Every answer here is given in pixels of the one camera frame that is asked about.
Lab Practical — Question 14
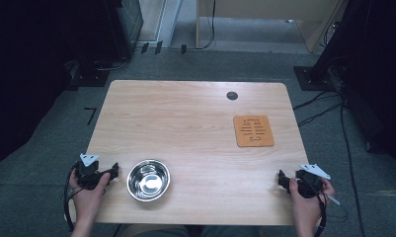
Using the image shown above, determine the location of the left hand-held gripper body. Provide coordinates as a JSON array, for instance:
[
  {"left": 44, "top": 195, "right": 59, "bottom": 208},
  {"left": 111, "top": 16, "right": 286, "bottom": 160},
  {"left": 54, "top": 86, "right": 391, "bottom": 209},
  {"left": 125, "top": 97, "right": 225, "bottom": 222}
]
[{"left": 74, "top": 152, "right": 109, "bottom": 192}]

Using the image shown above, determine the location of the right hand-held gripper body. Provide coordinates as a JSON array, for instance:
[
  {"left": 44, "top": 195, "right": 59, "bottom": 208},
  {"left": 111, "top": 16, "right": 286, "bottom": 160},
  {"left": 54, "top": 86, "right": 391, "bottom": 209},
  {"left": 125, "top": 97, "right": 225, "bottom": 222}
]
[{"left": 293, "top": 163, "right": 332, "bottom": 199}]

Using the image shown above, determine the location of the stainless steel bowl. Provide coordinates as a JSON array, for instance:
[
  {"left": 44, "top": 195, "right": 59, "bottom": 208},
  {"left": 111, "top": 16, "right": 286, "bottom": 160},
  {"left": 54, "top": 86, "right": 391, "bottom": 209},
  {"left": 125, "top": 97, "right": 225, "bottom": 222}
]
[{"left": 125, "top": 158, "right": 172, "bottom": 202}]

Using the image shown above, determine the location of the person's right hand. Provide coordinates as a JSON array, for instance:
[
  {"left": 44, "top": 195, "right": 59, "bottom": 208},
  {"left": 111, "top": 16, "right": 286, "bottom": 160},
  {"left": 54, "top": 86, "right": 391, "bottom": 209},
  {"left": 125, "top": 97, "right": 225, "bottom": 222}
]
[{"left": 287, "top": 177, "right": 336, "bottom": 229}]

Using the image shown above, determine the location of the person's left hand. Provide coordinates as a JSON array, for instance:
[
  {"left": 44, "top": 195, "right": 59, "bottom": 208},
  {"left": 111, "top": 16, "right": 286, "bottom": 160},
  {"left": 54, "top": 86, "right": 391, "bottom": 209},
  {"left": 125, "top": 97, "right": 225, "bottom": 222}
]
[{"left": 68, "top": 169, "right": 112, "bottom": 225}]

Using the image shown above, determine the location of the orange square trivet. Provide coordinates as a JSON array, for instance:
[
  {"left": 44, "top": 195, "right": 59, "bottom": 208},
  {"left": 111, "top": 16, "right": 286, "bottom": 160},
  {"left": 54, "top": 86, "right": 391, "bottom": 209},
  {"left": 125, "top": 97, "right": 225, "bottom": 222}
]
[{"left": 232, "top": 114, "right": 276, "bottom": 148}]

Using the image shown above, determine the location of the black stand base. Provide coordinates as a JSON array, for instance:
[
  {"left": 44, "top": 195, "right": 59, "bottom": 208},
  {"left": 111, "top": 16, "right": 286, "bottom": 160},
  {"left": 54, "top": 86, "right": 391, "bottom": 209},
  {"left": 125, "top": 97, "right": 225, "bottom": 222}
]
[
  {"left": 66, "top": 58, "right": 112, "bottom": 91},
  {"left": 292, "top": 64, "right": 339, "bottom": 92}
]

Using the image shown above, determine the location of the dark curtain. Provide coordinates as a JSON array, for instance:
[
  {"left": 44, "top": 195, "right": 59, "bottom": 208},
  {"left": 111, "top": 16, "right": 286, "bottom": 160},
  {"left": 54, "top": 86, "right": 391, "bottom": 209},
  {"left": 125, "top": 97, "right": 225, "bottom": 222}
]
[{"left": 0, "top": 0, "right": 105, "bottom": 181}]

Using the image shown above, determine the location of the dark equipment rack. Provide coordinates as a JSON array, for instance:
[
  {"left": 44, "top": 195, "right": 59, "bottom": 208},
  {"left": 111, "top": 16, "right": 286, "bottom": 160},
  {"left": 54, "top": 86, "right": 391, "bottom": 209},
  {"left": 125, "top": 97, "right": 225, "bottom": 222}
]
[{"left": 312, "top": 0, "right": 396, "bottom": 167}]

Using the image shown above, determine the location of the dark metal cabinet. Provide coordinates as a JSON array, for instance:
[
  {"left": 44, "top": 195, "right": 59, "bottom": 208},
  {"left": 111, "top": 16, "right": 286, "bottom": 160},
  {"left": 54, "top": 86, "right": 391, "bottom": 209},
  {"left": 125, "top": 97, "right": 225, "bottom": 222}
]
[{"left": 101, "top": 0, "right": 144, "bottom": 61}]

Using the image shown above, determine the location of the light wooden cabinet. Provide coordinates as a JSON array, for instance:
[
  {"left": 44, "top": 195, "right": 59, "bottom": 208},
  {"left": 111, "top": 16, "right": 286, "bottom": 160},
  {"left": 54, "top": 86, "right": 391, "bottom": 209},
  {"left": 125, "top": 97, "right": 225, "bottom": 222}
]
[{"left": 196, "top": 0, "right": 348, "bottom": 54}]

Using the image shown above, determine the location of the white cable tie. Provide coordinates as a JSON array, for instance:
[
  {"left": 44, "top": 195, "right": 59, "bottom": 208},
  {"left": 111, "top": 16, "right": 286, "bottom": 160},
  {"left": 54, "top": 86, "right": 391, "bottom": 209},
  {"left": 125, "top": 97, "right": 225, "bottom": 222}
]
[{"left": 325, "top": 193, "right": 342, "bottom": 206}]

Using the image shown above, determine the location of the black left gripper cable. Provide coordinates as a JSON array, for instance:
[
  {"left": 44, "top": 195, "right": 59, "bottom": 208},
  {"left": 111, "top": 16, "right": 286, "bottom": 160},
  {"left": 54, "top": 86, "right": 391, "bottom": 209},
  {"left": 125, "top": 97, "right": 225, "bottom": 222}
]
[{"left": 62, "top": 161, "right": 85, "bottom": 233}]

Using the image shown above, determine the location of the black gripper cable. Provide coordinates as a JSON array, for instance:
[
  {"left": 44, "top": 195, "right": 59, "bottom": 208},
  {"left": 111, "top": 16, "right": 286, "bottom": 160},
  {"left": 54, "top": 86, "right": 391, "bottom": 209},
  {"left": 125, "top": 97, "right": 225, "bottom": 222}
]
[
  {"left": 62, "top": 161, "right": 85, "bottom": 233},
  {"left": 300, "top": 176, "right": 328, "bottom": 237}
]

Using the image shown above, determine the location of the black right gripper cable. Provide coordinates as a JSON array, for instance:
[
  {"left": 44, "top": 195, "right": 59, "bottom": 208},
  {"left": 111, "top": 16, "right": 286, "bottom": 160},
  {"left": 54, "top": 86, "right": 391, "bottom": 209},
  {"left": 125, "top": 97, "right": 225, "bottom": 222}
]
[{"left": 300, "top": 176, "right": 328, "bottom": 237}]

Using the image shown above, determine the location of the black floor cable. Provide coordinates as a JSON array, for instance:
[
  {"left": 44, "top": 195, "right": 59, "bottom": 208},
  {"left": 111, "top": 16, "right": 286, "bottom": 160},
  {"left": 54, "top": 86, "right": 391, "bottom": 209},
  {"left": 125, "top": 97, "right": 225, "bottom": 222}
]
[
  {"left": 292, "top": 90, "right": 343, "bottom": 112},
  {"left": 339, "top": 101, "right": 367, "bottom": 237},
  {"left": 297, "top": 101, "right": 346, "bottom": 128}
]

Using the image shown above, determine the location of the black hanging cable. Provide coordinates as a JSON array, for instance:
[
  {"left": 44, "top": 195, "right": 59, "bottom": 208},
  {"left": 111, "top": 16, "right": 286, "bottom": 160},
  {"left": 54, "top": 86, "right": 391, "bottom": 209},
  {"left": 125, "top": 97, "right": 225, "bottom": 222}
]
[{"left": 198, "top": 0, "right": 217, "bottom": 51}]

